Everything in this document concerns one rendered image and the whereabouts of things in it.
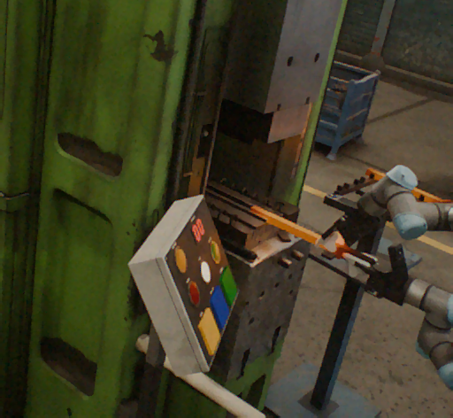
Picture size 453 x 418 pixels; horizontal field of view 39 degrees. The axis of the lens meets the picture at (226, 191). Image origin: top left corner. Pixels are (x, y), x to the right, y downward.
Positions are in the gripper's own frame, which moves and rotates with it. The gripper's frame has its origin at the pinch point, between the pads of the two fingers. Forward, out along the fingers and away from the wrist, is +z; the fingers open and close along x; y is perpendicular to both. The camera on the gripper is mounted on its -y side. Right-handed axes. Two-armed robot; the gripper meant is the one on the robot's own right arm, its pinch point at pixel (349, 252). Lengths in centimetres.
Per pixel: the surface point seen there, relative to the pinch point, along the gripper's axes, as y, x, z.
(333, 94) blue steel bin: 46, 341, 175
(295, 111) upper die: -34.7, -0.3, 27.3
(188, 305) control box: -9, -68, 6
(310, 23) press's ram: -60, -3, 27
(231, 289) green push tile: 0.2, -43.5, 10.8
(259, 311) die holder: 30.7, -4.4, 21.8
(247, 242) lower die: 5.5, -11.3, 27.6
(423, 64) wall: 70, 752, 241
